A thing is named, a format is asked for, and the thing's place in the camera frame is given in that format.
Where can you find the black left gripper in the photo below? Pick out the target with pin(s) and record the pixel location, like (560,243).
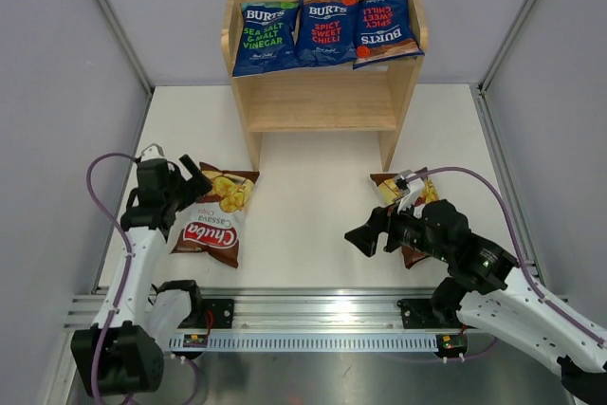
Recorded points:
(194,187)

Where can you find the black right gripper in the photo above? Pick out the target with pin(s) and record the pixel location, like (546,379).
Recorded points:
(365,236)

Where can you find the Burts sea salt vinegar bag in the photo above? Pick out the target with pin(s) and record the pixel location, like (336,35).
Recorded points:
(267,41)

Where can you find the large blue Burts chilli bag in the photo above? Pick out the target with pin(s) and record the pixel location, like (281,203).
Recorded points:
(384,32)

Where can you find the small blue Burts chilli bag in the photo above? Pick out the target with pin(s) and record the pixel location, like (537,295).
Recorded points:
(327,32)

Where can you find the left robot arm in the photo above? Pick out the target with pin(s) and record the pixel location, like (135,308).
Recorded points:
(122,352)

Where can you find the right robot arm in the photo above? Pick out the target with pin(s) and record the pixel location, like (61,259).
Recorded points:
(489,289)

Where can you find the right Chuba cassava chips bag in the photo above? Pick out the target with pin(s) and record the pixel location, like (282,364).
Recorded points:
(389,194)

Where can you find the chuba cassava chips bag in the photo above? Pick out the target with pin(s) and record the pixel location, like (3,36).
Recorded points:
(389,194)
(215,223)

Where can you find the left Chuba cassava chips bag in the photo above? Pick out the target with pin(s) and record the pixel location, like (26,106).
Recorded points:
(215,223)

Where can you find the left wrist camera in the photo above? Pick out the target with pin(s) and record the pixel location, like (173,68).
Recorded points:
(151,152)

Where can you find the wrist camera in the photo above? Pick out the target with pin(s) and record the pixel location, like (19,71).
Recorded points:
(151,152)
(412,186)

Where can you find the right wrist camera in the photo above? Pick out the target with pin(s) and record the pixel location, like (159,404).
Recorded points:
(412,186)

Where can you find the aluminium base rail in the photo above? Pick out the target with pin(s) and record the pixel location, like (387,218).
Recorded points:
(307,310)

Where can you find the white slotted cable duct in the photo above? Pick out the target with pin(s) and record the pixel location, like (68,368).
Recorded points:
(189,342)

